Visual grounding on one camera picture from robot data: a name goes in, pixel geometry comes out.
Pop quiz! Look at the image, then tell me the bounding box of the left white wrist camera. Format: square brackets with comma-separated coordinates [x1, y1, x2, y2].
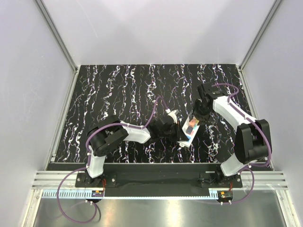
[165, 108, 179, 123]

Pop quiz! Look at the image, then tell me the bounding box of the silver aluminium rail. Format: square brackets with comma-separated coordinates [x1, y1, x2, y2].
[32, 171, 288, 190]

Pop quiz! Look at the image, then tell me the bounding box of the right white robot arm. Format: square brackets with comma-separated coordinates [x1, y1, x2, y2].
[193, 91, 272, 188]

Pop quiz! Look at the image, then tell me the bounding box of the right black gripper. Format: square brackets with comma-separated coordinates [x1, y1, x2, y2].
[188, 99, 212, 126]

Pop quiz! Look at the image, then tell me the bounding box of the orange connector board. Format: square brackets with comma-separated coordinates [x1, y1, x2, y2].
[220, 191, 233, 198]
[92, 190, 104, 197]

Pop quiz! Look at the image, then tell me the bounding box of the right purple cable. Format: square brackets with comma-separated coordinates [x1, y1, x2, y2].
[212, 83, 272, 204]

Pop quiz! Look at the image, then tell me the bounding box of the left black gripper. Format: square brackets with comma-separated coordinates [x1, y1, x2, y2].
[159, 122, 188, 142]

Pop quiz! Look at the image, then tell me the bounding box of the dark blue plug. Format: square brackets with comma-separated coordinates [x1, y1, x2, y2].
[186, 127, 194, 135]

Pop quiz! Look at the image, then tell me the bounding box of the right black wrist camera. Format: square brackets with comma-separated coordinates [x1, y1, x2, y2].
[197, 83, 220, 100]

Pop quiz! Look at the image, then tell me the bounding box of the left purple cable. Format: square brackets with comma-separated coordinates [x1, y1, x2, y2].
[56, 96, 170, 223]

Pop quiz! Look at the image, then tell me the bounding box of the right orange connector board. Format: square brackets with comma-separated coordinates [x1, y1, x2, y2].
[220, 191, 233, 198]

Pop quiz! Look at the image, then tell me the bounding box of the white power strip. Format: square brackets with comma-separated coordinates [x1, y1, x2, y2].
[178, 112, 200, 148]

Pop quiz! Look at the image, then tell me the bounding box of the purple cable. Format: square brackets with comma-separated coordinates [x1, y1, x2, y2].
[212, 83, 272, 204]
[56, 96, 170, 223]

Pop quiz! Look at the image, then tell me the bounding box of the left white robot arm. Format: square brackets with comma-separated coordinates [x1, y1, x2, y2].
[85, 115, 187, 187]

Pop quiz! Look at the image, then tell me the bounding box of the left orange connector board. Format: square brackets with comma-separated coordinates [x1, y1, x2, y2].
[92, 190, 104, 197]

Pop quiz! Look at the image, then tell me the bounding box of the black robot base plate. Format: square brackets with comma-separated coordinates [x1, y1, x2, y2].
[45, 161, 273, 198]

